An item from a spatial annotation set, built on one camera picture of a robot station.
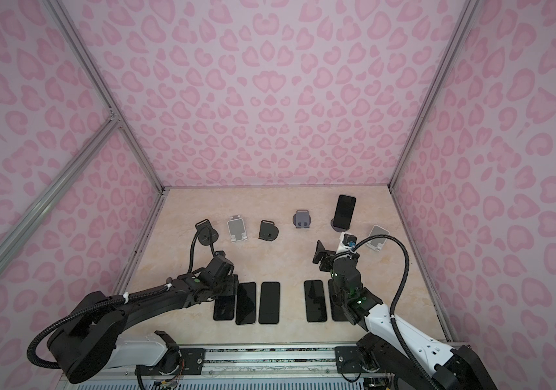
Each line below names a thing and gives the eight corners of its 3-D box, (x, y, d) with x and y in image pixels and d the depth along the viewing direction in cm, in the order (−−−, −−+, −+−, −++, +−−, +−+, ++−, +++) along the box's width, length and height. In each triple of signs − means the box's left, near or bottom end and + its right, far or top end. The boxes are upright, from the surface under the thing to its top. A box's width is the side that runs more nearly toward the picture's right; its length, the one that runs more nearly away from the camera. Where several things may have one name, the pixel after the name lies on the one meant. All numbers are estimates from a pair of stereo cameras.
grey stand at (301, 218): (293, 229, 107) (293, 222, 103) (292, 216, 112) (293, 210, 108) (310, 229, 107) (311, 222, 103) (309, 216, 112) (310, 209, 108)
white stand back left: (232, 243, 102) (229, 235, 97) (227, 220, 110) (224, 211, 105) (248, 239, 103) (245, 230, 98) (242, 217, 111) (240, 208, 106)
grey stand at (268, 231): (260, 239, 103) (258, 229, 98) (263, 229, 106) (262, 219, 101) (275, 242, 102) (274, 232, 97) (278, 232, 105) (277, 222, 100)
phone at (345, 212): (331, 230, 107) (335, 208, 95) (334, 216, 112) (339, 194, 100) (347, 234, 105) (354, 213, 94) (350, 220, 110) (356, 198, 99)
